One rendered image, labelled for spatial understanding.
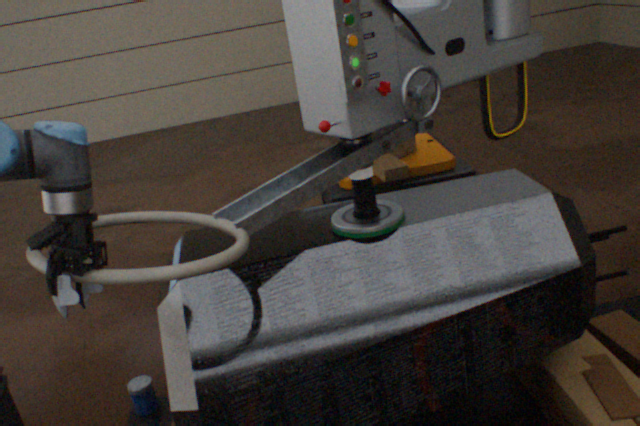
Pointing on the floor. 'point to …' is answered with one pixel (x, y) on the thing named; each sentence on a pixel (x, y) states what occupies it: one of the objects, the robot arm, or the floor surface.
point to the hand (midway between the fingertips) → (71, 306)
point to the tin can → (143, 395)
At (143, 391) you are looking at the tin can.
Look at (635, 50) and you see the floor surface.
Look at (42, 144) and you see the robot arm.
